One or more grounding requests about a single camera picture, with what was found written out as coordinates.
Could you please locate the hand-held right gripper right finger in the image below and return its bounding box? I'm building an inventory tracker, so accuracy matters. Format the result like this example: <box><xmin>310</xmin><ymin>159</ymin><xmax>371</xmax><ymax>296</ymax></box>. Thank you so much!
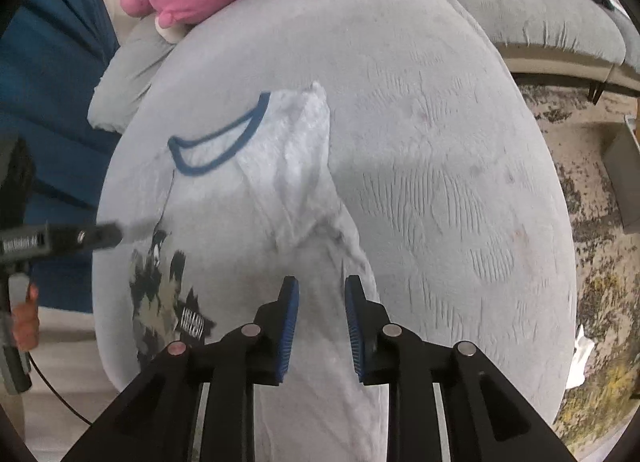
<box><xmin>344</xmin><ymin>275</ymin><xmax>573</xmax><ymax>462</ymax></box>

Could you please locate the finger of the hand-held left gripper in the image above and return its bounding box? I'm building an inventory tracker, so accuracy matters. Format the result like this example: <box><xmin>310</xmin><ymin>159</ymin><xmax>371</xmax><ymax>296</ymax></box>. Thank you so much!
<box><xmin>47</xmin><ymin>222</ymin><xmax>123</xmax><ymax>253</ymax></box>

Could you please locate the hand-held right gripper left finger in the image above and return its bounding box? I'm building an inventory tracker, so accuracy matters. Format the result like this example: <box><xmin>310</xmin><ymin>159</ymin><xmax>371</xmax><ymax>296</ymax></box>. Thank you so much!
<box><xmin>60</xmin><ymin>276</ymin><xmax>301</xmax><ymax>462</ymax></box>

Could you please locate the white t-shirt with blue collar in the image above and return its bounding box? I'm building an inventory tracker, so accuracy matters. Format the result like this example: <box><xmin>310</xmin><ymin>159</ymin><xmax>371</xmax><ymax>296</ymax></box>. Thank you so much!
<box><xmin>127</xmin><ymin>82</ymin><xmax>391</xmax><ymax>462</ymax></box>

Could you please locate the person's left hand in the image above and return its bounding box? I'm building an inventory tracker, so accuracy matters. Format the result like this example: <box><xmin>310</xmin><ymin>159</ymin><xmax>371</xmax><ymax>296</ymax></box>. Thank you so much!
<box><xmin>11</xmin><ymin>283</ymin><xmax>41</xmax><ymax>354</ymax></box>

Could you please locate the blue cloth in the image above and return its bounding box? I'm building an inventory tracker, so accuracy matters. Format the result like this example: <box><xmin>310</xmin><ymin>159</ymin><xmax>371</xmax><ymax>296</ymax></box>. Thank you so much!
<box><xmin>0</xmin><ymin>0</ymin><xmax>123</xmax><ymax>315</ymax></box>

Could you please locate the grey cushion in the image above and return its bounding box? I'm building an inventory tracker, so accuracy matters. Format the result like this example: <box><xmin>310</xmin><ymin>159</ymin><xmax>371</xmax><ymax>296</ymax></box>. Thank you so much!
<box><xmin>87</xmin><ymin>19</ymin><xmax>173</xmax><ymax>133</ymax></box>

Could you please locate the grey round ottoman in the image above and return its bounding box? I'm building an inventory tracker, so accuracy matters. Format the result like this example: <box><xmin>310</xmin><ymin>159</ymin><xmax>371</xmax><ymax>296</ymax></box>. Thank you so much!
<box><xmin>92</xmin><ymin>0</ymin><xmax>578</xmax><ymax>462</ymax></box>

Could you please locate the white crumpled tissue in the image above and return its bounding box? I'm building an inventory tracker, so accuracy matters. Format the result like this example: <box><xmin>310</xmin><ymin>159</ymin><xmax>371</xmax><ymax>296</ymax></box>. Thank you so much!
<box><xmin>565</xmin><ymin>324</ymin><xmax>596</xmax><ymax>388</ymax></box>

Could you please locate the grey box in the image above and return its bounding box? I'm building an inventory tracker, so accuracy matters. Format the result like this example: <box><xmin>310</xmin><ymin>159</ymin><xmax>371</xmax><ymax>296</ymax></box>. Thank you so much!
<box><xmin>602</xmin><ymin>117</ymin><xmax>640</xmax><ymax>233</ymax></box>

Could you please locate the grey sofa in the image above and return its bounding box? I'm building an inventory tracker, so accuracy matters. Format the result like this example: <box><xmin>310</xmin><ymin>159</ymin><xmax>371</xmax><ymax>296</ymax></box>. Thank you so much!
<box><xmin>420</xmin><ymin>0</ymin><xmax>640</xmax><ymax>102</ymax></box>

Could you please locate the black cable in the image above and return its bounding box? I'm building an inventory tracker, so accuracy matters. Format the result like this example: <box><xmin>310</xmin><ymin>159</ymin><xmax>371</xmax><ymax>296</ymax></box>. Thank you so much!
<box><xmin>27</xmin><ymin>352</ymin><xmax>94</xmax><ymax>427</ymax></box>

